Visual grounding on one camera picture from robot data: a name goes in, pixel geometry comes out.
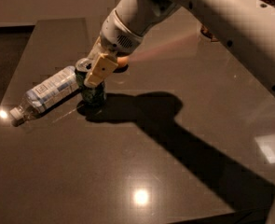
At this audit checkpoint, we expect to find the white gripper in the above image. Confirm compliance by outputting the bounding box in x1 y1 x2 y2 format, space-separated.
84 10 143 88

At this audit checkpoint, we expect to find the green soda can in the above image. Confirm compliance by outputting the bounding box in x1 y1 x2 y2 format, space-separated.
75 58 106 107

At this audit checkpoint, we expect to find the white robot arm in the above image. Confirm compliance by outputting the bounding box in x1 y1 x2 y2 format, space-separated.
84 0 275 97

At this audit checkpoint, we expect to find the clear blue-label plastic bottle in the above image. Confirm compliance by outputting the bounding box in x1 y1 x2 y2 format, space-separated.
10 66 78 121

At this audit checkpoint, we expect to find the orange fruit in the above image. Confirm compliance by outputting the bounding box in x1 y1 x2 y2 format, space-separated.
117 56 129 68

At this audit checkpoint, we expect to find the glass jar with black lid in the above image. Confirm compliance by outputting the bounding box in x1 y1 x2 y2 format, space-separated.
200 25 218 42

